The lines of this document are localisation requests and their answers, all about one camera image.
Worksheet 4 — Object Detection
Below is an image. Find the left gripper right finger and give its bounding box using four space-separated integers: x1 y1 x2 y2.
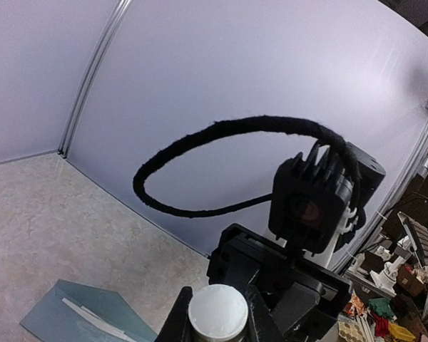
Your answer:
245 285 284 342

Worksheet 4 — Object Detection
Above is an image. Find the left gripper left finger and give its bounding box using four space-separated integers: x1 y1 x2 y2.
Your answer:
156 286 193 342

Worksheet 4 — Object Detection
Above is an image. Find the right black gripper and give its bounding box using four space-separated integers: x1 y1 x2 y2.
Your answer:
207 224 352 341

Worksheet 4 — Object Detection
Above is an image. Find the white green glue stick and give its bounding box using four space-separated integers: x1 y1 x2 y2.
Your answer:
188 284 249 342

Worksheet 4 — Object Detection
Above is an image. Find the white letter sheet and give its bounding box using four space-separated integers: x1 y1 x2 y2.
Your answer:
62 298 135 342

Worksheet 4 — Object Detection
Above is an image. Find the teal blue envelope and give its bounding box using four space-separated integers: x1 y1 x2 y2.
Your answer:
20 279 157 341

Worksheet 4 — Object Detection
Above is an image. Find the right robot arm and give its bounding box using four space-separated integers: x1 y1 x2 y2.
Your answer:
207 142 385 341

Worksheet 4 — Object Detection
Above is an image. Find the colourful clutter pile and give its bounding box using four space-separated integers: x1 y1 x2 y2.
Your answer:
337 291 428 342

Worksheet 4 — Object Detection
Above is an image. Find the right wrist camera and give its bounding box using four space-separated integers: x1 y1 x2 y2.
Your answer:
267 142 367 257

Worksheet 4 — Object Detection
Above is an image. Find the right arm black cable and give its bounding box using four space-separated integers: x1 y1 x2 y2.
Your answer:
132 114 365 219

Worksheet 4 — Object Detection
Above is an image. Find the left aluminium frame post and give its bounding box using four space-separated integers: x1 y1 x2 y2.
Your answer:
58 0 133 158

